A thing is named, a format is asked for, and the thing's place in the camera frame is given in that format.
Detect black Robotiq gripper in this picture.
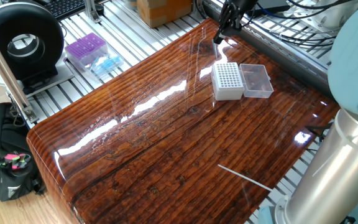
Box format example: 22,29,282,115
213,0,259,44

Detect white pipette tip holder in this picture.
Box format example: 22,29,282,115
211,62,245,101

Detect clear plastic holder lid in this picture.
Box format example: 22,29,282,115
239,63,275,99

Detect purple pipette tip box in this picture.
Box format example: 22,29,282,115
64,32,109,71

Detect black power adapter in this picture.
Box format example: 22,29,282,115
255,0,291,12

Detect cardboard box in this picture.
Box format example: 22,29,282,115
136,0,193,29

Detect white plastic appliance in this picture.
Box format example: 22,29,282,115
309,0,358,32

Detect clear tray blue items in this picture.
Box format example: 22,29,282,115
84,52,124,82

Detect black keyboard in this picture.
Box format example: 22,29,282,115
42,0,88,21

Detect black backpack with pink trim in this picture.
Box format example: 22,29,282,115
0,102,46,202

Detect black cable bundle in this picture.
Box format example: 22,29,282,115
194,0,357,54

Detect black wrist cables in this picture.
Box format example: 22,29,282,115
305,120,334,143

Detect short aluminium profile post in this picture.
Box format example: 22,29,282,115
84,0,102,24

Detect white cable tie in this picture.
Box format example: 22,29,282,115
218,164,275,192

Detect slanted aluminium frame post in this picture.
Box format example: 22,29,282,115
0,20,39,125

